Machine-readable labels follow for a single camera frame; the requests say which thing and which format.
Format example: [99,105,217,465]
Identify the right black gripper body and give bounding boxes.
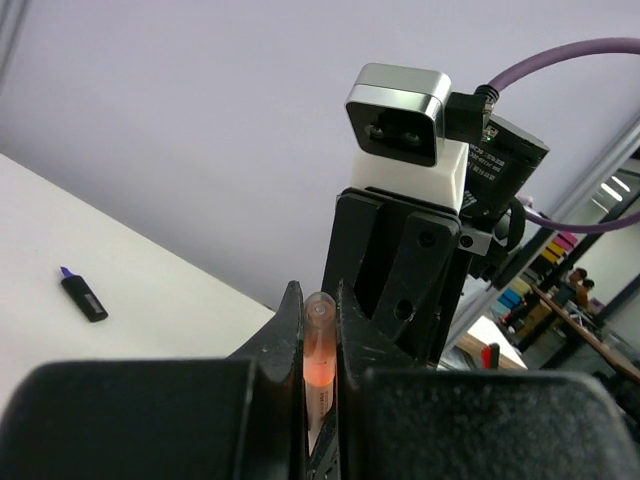
[321,187,472,366]

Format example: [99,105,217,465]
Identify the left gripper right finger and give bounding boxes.
[336,284,639,479]

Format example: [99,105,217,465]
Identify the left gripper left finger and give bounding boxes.
[1,281,306,479]

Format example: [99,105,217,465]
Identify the orange highlighter pen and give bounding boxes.
[303,356,336,451]

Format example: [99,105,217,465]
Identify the black purple-tipped marker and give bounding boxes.
[60,266,109,323]

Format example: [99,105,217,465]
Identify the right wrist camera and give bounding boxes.
[343,62,471,209]

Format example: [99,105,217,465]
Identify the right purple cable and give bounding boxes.
[472,35,640,235]

